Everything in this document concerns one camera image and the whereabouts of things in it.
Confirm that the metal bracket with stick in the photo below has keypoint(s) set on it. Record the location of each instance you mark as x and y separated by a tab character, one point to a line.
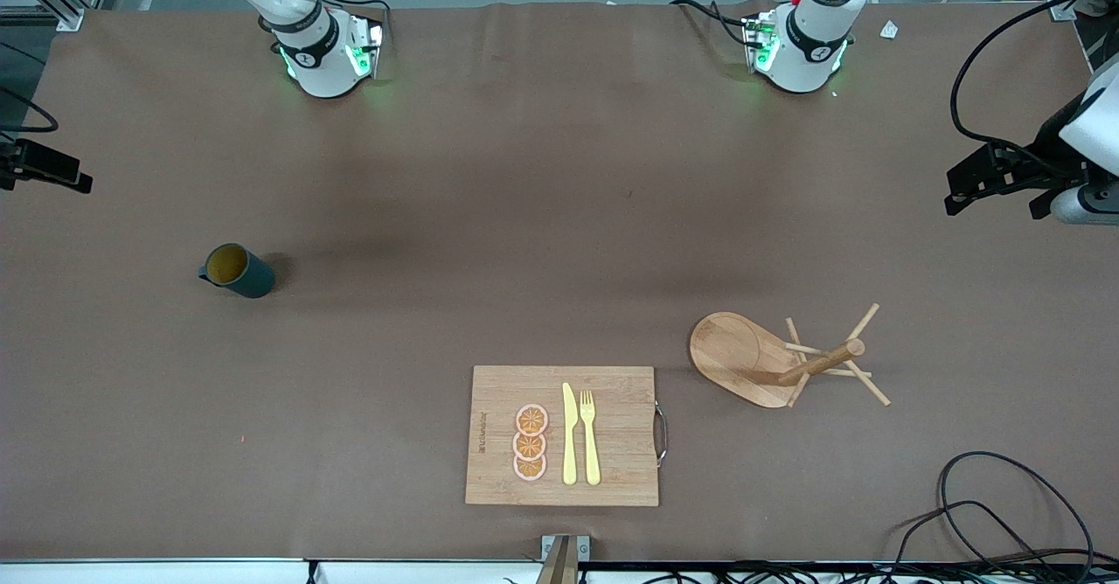
583	549

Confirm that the wooden cutting board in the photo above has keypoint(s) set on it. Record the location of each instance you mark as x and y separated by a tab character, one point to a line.
612	427

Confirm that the teal ribbed mug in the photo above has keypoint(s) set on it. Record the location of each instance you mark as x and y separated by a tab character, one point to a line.
249	278

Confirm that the small white tag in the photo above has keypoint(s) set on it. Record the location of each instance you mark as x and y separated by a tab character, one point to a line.
889	30

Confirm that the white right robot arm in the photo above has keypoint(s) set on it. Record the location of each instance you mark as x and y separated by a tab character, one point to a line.
328	77

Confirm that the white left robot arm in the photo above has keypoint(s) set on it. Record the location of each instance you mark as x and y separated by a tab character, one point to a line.
804	59

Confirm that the yellow plastic fork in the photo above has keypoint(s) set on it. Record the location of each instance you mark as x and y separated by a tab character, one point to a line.
591	444

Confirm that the yellow plastic knife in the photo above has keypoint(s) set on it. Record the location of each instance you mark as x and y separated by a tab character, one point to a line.
569	435

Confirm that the wooden mug tree stand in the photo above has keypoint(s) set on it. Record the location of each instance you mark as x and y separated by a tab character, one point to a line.
734	352

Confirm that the orange slice toy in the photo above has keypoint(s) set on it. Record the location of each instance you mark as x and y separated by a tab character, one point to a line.
531	420

